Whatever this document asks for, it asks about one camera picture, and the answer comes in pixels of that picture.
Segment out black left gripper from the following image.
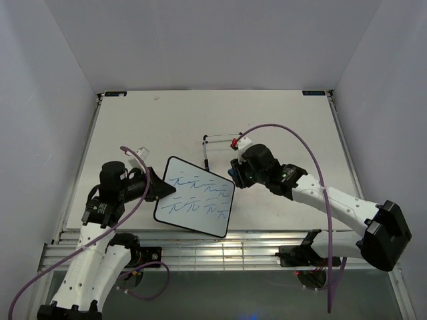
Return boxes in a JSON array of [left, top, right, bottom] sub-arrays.
[[119, 166, 177, 203]]

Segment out small black-framed whiteboard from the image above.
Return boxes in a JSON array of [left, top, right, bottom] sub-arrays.
[[153, 156, 235, 238]]

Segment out blue bone-shaped eraser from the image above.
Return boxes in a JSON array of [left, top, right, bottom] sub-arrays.
[[228, 168, 235, 180]]

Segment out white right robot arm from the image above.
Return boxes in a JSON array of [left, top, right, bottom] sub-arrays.
[[228, 140, 412, 272]]

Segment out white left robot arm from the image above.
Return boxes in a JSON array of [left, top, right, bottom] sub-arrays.
[[37, 161, 176, 319]]

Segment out right blue table label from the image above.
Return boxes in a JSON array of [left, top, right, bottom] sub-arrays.
[[302, 90, 326, 96]]

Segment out blue table label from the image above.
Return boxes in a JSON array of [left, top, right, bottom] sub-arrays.
[[104, 91, 127, 97], [302, 90, 326, 96]]

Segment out left blue table label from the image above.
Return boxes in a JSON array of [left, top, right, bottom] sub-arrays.
[[104, 91, 127, 97]]

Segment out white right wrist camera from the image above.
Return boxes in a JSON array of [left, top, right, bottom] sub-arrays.
[[230, 137, 253, 157]]

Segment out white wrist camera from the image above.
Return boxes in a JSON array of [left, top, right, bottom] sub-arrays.
[[230, 137, 253, 157], [126, 147, 149, 171]]

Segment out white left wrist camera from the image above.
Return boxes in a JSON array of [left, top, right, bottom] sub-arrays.
[[126, 147, 149, 171]]

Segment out black wire whiteboard stand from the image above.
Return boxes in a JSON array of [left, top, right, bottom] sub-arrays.
[[201, 132, 242, 171]]

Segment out front aluminium frame rails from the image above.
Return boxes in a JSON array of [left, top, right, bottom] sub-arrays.
[[36, 229, 406, 274]]

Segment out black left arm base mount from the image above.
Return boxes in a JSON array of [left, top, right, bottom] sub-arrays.
[[109, 233, 162, 268]]

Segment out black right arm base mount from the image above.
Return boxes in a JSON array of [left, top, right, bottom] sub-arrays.
[[275, 229, 328, 268]]

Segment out left aluminium table rail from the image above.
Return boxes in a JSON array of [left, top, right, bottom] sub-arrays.
[[47, 93, 105, 245]]

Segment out aluminium table rail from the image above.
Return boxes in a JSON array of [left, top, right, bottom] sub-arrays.
[[47, 93, 105, 245], [326, 90, 364, 199]]

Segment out right aluminium table rail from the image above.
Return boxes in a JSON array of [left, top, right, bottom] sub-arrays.
[[326, 90, 364, 199]]

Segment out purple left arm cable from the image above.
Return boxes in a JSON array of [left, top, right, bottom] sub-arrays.
[[8, 145, 171, 316]]

